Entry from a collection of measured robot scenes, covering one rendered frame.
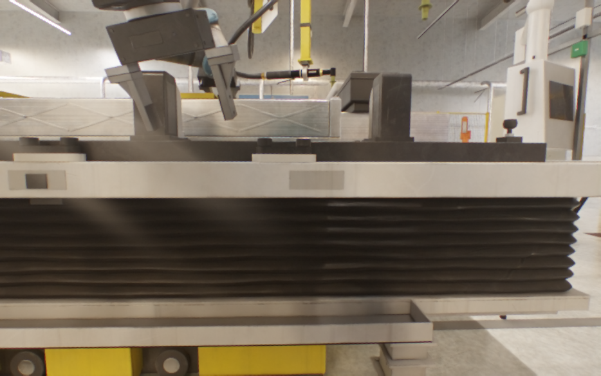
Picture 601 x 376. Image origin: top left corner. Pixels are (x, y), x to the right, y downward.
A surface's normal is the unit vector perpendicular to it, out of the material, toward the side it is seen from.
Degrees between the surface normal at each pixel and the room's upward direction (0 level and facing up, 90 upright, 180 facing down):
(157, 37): 114
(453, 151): 90
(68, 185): 90
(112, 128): 90
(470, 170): 90
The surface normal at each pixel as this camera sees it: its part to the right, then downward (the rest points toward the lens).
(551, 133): 0.45, 0.01
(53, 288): 0.02, -0.79
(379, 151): 0.04, 0.10
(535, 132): -0.89, 0.04
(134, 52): -0.09, 0.49
